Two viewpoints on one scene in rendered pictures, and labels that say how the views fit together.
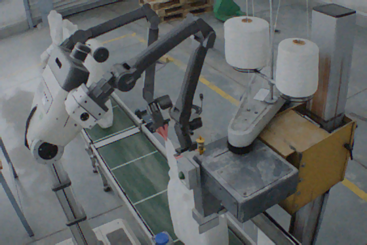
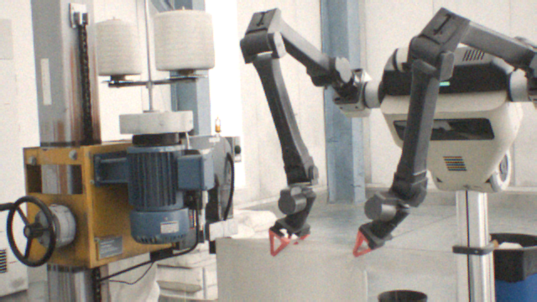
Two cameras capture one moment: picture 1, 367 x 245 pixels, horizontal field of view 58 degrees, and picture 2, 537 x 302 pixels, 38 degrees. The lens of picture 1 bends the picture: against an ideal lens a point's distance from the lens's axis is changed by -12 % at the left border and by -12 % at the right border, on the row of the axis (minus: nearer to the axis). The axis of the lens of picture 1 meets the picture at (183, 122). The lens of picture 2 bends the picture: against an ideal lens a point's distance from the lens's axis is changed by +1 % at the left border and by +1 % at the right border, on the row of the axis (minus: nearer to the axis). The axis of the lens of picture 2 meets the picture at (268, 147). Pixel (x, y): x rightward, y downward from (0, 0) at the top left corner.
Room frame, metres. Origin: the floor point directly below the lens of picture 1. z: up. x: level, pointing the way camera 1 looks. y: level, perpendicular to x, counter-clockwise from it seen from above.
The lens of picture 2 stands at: (3.21, -1.11, 1.42)
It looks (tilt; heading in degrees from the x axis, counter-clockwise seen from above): 3 degrees down; 151
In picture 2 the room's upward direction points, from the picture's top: 3 degrees counter-clockwise
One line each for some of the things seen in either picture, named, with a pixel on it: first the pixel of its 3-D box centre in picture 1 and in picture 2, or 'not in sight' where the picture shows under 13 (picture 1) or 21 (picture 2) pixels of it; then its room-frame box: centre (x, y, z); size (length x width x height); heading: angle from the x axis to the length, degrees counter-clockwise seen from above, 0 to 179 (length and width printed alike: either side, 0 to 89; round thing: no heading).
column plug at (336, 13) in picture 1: (334, 10); not in sight; (1.12, -0.56, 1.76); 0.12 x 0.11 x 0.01; 116
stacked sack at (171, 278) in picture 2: not in sight; (205, 270); (-1.62, 1.04, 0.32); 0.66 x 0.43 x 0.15; 118
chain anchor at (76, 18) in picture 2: not in sight; (80, 15); (1.19, -0.53, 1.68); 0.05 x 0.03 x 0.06; 116
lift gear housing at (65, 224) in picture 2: not in sight; (54, 226); (1.18, -0.63, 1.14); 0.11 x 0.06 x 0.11; 26
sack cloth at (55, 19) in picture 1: (60, 40); not in sight; (4.12, 1.37, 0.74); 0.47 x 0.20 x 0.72; 29
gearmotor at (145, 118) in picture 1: (143, 118); not in sight; (2.76, 0.34, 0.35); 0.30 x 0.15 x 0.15; 26
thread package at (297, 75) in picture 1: (297, 65); (116, 48); (1.00, -0.38, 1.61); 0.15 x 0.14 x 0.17; 26
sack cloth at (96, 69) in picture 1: (93, 81); not in sight; (2.84, 0.74, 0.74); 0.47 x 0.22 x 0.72; 24
